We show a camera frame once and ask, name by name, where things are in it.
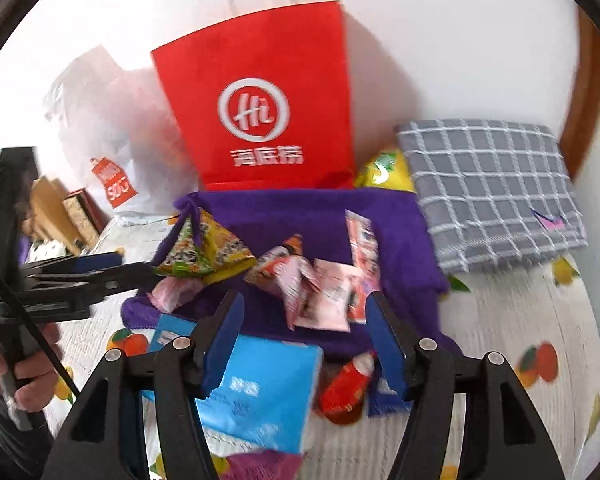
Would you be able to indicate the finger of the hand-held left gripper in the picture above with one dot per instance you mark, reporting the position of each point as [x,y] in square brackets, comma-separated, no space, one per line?
[95,260]
[110,280]

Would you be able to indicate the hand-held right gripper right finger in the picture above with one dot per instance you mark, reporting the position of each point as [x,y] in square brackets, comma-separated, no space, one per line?
[382,345]

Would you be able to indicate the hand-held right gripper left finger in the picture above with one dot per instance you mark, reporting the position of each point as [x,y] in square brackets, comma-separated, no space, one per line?
[227,350]

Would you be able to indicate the green snack packet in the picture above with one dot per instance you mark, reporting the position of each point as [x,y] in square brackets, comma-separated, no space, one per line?
[180,257]

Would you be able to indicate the pink white snack bar packet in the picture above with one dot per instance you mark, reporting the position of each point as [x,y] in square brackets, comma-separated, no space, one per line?
[362,250]

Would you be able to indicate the yellow snack packet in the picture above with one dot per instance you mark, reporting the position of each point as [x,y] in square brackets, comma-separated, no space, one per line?
[225,249]

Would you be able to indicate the person's left hand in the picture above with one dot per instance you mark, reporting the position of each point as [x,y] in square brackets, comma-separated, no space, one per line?
[37,375]

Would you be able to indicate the brown patterned box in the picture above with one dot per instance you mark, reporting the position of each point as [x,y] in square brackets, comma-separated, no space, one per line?
[84,215]

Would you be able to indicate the cardboard box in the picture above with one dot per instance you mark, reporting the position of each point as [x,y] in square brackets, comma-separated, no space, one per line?
[50,210]

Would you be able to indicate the red snack packet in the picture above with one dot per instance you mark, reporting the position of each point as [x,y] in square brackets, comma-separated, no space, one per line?
[347,390]

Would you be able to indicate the dark blue snack packet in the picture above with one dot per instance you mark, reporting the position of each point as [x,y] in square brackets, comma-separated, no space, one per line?
[385,402]

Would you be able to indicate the pink crumpled snack packet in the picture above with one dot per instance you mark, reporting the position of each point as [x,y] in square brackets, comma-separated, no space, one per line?
[172,292]

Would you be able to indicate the pink white square snack packet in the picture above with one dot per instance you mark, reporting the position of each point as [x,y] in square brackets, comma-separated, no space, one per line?
[327,297]

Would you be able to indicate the orange pink snack packet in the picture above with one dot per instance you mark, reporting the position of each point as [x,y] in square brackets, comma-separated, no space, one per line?
[275,265]

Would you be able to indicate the white plastic bag red label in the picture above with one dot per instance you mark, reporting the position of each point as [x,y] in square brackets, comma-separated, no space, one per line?
[105,150]

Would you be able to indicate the purple snack packet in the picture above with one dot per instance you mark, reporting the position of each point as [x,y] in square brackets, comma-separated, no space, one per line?
[260,467]

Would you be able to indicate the purple towel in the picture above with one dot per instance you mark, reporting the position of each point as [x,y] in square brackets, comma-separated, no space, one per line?
[320,230]

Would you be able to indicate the fruit print bed sheet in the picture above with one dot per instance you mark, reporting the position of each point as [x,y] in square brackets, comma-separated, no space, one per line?
[510,310]

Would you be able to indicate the yellow green tissue pack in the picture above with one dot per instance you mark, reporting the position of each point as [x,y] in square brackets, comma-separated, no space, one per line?
[385,170]

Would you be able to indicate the grey checked cloth pouch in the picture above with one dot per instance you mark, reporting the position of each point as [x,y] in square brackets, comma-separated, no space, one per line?
[490,190]

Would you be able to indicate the red paper bag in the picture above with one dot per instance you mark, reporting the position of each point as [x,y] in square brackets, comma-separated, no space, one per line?
[265,110]

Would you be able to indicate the wooden headboard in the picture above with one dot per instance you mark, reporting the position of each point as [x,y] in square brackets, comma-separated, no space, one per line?
[586,100]

